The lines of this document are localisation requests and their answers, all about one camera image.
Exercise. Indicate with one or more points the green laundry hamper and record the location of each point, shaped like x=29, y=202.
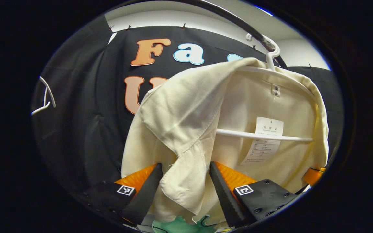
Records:
x=176, y=225

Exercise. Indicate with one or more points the black clothes rack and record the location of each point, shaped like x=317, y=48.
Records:
x=257, y=34

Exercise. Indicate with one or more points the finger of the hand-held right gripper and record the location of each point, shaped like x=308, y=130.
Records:
x=312, y=176

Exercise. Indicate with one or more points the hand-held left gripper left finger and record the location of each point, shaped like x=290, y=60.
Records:
x=146, y=197

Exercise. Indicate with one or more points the cream shirt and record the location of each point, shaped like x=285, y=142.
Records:
x=186, y=113

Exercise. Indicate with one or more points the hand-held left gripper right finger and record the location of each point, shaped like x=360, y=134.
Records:
x=223, y=197

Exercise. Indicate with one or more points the white plastic clothes hanger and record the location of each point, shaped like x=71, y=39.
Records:
x=264, y=135
x=52, y=95

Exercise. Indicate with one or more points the black backdrop cloth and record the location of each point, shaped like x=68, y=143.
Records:
x=86, y=129

